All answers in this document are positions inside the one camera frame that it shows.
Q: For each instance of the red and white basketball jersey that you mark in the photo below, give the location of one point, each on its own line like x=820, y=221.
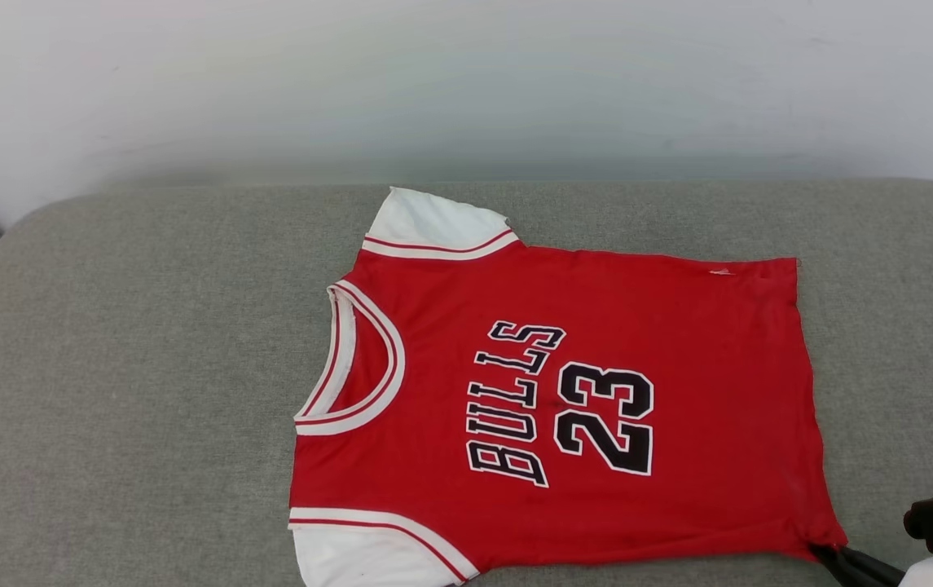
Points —
x=678, y=367

